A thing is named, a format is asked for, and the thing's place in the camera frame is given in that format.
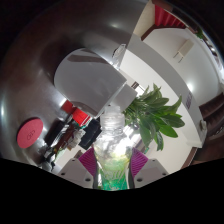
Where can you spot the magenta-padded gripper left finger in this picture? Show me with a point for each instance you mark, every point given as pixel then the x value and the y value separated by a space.
pixel 87 162

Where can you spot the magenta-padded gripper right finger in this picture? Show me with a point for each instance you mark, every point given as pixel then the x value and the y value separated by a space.
pixel 140 162

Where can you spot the clear green-labelled drink bottle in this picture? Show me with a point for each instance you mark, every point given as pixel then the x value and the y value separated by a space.
pixel 112 173

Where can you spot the black chair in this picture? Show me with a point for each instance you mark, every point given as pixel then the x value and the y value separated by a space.
pixel 90 133

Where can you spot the dark tray with small jars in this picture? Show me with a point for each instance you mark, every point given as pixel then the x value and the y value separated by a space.
pixel 66 140

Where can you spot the black flat device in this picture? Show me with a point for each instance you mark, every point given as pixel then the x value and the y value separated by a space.
pixel 55 133

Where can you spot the red plastic box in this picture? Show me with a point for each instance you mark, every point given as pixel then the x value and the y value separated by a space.
pixel 80 116

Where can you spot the potted plant in white pot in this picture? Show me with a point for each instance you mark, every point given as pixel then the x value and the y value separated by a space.
pixel 150 113

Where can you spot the flat round red coaster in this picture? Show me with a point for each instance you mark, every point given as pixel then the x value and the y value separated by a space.
pixel 30 133

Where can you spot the small notice on pillar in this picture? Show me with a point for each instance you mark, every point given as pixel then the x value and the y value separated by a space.
pixel 189 100

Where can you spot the red carpeted staircase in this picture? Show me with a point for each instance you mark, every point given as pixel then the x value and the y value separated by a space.
pixel 166 16

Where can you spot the white wall radiator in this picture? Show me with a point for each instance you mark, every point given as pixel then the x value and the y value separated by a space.
pixel 183 50

